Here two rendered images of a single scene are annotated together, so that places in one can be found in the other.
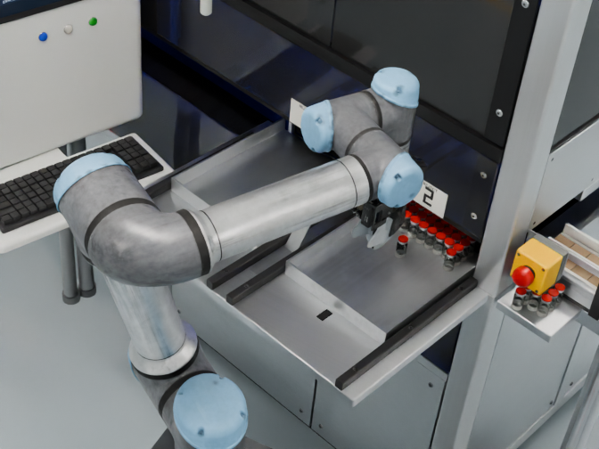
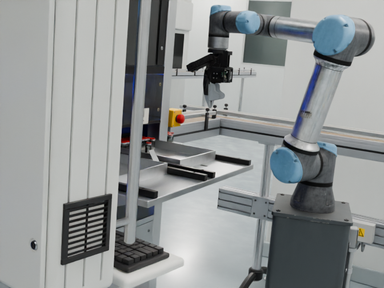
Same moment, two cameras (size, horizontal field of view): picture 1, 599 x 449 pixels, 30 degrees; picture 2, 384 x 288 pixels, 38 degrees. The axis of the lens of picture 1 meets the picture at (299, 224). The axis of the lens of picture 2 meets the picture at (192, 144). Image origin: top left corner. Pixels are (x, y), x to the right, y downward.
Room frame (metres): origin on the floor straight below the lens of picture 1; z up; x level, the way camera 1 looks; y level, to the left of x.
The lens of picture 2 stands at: (1.91, 1.84, 1.30)
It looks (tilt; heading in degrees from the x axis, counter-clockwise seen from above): 10 degrees down; 259
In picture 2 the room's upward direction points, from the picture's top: 5 degrees clockwise
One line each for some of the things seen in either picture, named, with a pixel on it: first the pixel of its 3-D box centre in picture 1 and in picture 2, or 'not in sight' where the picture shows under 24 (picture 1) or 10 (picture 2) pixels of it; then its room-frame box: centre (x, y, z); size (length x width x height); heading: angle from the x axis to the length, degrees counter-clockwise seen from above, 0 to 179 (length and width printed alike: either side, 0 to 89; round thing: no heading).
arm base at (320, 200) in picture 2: not in sight; (314, 192); (1.15, 0.11, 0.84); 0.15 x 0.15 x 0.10
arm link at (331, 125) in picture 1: (345, 128); (244, 22); (1.40, -0.06, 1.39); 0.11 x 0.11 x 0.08; 35
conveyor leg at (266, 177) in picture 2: not in sight; (262, 212); (0.98, -0.88, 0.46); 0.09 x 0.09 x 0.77; 50
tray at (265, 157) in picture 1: (271, 180); (101, 164); (1.87, 0.07, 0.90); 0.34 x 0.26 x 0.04; 140
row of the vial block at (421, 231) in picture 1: (426, 235); (135, 145); (1.73, -0.26, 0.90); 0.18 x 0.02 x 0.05; 50
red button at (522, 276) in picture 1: (524, 275); (179, 118); (1.54, -0.43, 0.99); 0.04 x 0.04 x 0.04; 50
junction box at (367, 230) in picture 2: not in sight; (360, 231); (0.62, -0.49, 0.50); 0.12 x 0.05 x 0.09; 140
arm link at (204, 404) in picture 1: (208, 422); (316, 159); (1.15, 0.11, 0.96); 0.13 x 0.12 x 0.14; 35
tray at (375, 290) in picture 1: (390, 262); (159, 151); (1.65, -0.19, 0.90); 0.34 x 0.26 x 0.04; 140
